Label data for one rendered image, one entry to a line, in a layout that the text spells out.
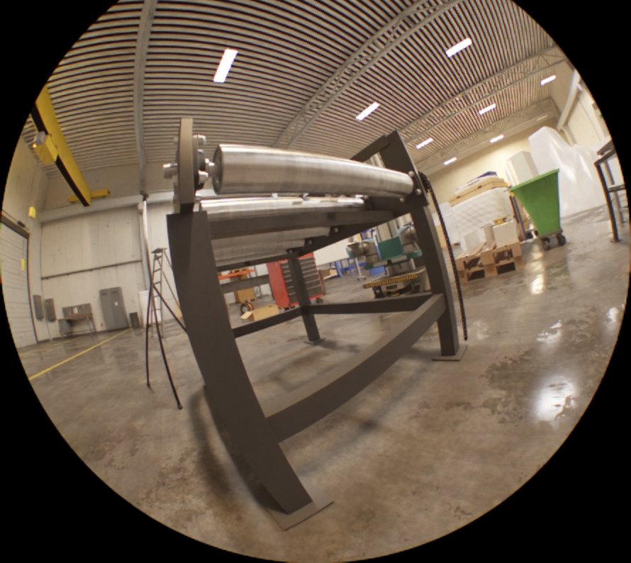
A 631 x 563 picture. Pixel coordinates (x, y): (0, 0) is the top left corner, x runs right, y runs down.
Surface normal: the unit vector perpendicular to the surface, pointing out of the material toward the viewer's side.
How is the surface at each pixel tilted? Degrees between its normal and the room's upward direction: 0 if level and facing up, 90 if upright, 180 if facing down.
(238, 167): 115
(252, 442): 90
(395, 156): 90
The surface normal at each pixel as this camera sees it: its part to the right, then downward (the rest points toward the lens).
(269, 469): 0.57, -0.24
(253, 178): 0.58, 0.55
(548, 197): -0.79, 0.35
